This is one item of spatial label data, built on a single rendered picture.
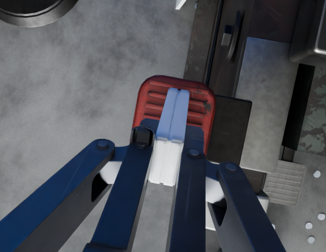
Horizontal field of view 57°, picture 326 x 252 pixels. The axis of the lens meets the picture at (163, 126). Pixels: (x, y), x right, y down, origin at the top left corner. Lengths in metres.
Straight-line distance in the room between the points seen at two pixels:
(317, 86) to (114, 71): 0.74
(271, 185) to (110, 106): 0.54
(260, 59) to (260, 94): 0.04
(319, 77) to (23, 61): 0.92
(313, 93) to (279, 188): 0.58
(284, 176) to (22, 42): 0.90
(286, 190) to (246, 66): 0.62
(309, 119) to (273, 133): 0.04
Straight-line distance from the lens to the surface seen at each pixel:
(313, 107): 0.36
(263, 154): 0.35
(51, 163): 1.07
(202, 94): 0.23
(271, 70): 0.35
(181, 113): 0.18
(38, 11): 1.07
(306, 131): 0.35
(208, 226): 0.37
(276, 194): 0.92
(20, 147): 1.11
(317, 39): 0.30
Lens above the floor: 0.97
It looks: 85 degrees down
